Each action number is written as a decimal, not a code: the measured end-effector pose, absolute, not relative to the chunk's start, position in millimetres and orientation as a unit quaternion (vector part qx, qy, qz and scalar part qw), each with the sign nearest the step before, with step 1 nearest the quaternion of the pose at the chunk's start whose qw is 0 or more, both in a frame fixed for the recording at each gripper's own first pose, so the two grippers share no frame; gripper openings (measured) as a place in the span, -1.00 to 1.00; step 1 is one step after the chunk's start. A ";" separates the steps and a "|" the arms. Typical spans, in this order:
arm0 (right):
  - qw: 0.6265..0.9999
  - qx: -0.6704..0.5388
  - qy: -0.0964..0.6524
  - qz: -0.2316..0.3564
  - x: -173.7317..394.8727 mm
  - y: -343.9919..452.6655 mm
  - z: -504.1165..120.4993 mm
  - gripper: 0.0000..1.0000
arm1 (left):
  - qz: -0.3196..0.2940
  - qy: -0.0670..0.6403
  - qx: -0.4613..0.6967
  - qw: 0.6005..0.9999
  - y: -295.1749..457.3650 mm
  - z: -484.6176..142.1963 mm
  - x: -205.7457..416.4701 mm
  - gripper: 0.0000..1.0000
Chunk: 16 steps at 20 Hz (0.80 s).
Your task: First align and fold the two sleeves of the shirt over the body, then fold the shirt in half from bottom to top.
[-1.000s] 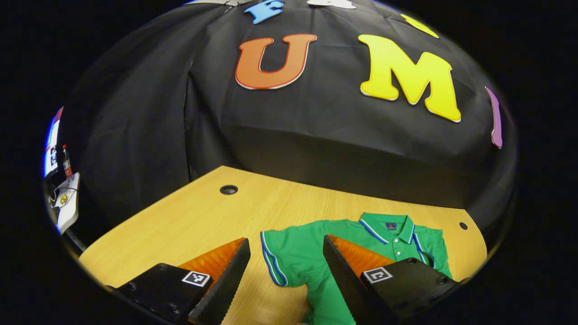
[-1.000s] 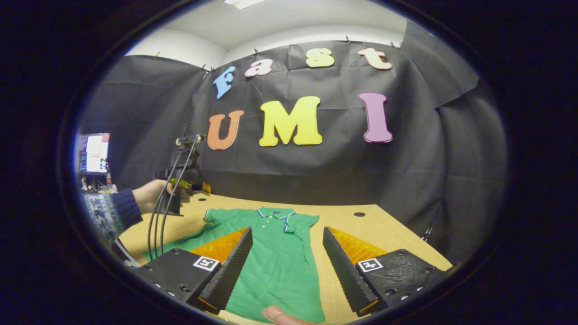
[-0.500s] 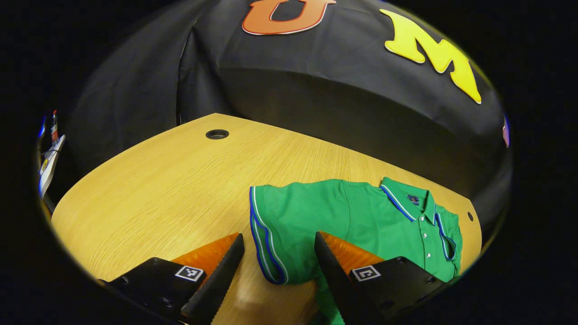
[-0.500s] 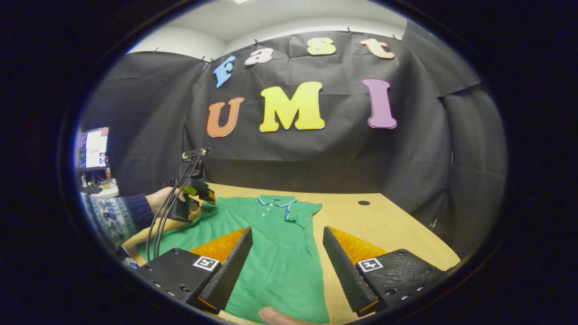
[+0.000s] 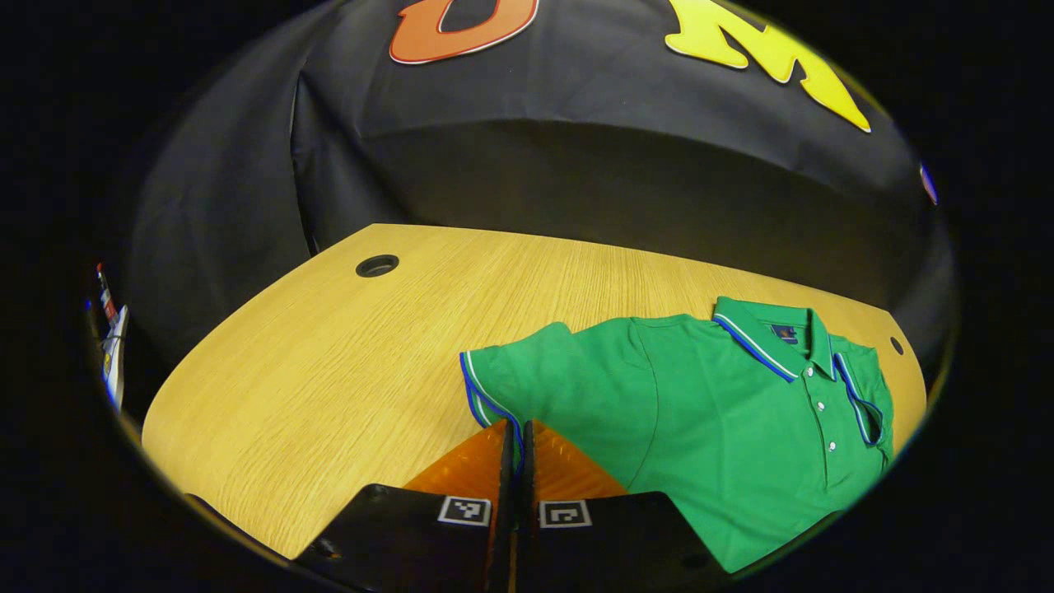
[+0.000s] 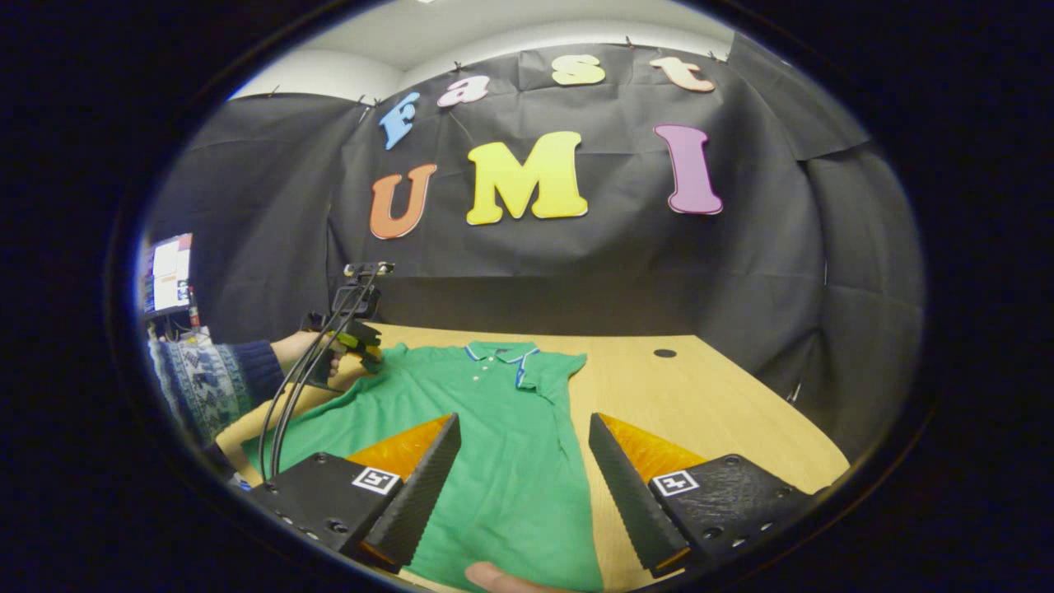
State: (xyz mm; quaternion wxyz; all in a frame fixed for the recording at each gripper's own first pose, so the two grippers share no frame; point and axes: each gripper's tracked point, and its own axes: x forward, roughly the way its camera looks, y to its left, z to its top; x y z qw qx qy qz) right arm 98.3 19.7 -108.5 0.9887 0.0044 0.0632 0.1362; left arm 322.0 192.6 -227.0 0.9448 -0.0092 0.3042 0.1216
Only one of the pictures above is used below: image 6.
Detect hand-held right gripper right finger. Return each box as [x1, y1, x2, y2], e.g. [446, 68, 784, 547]
[587, 412, 816, 577]

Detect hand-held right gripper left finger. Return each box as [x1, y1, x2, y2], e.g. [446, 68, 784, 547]
[247, 412, 462, 575]

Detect green T-shirt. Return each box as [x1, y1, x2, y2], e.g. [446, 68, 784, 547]
[241, 340, 604, 593]

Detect computer monitor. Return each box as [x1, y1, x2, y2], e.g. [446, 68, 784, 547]
[142, 233, 194, 318]

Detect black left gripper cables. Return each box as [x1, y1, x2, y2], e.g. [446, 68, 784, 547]
[258, 268, 384, 483]

